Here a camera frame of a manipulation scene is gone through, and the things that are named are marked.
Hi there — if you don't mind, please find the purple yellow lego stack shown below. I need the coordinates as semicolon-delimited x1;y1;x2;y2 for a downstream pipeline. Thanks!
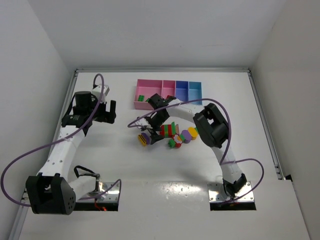
138;132;151;147

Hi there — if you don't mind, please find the red green lego block cluster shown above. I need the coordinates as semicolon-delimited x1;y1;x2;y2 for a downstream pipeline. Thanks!
159;121;180;138

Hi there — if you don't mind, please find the green lego brick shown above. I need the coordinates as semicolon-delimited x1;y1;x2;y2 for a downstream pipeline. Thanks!
168;139;176;149
137;95;145;102

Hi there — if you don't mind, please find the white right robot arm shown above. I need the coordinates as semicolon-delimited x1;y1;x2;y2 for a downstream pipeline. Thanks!
145;93;247;198

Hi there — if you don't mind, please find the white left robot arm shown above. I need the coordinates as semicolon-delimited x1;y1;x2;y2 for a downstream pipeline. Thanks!
25;86;116;215

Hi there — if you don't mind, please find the green lego brick bottom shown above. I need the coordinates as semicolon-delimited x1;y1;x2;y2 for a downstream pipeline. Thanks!
168;139;176;149

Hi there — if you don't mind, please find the white flower lego piece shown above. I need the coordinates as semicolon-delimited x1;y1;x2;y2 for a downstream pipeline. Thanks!
172;134;183;144

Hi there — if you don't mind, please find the pink and blue sorting tray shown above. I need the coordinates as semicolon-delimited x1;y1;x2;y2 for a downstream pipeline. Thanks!
133;79;202;110

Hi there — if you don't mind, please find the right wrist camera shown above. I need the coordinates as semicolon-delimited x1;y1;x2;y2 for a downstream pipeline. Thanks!
135;118;149;131

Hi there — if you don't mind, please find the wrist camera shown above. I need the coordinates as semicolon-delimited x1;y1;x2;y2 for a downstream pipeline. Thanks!
91;84;110;103
135;118;149;131

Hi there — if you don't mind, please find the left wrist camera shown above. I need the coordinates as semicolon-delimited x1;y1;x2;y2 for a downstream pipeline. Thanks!
91;84;110;103

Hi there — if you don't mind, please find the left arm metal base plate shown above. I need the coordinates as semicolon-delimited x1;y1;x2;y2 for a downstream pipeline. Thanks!
77;182;121;203

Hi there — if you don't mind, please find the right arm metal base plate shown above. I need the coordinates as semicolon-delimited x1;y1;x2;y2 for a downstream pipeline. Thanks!
207;181;255;203

